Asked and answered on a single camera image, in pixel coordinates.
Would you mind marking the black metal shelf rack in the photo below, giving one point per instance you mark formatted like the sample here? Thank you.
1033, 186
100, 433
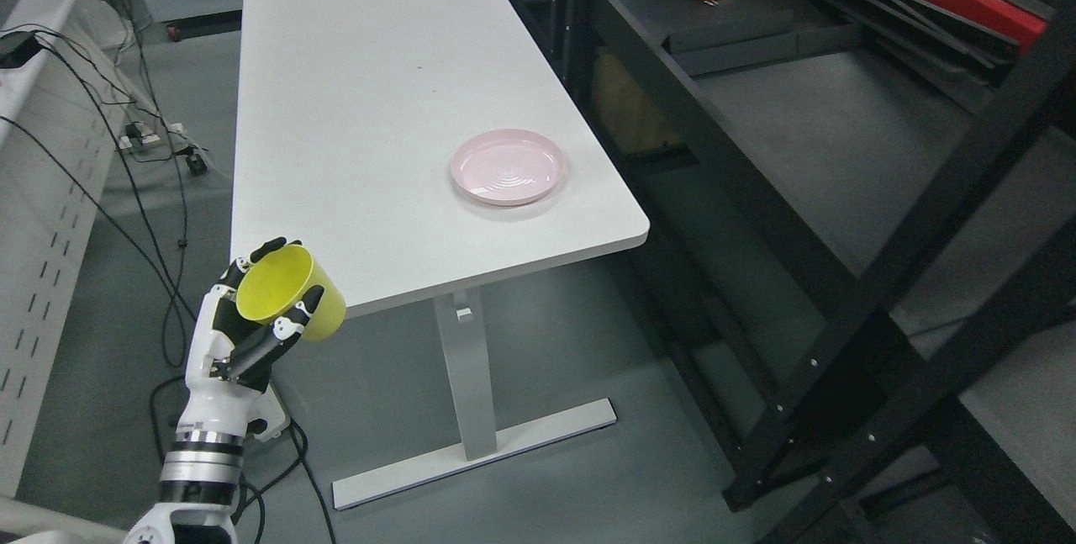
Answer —
861, 255

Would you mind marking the pink plastic plate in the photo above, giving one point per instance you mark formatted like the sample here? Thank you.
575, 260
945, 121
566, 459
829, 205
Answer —
508, 167

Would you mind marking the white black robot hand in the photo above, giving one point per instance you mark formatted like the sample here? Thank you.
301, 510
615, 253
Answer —
229, 365

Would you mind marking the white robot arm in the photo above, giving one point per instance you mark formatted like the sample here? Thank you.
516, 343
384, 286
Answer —
198, 483

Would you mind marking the white table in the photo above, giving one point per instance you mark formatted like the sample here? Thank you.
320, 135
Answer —
348, 115

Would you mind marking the white side desk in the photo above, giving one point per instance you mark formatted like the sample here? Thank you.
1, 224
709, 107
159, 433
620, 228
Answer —
60, 117

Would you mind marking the white power strip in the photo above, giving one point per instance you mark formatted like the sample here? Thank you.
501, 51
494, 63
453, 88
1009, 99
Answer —
137, 142

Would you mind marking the black power adapter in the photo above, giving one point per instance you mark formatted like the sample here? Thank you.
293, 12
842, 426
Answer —
18, 48

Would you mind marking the yellow plastic cup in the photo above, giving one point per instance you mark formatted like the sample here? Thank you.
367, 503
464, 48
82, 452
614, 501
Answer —
278, 281

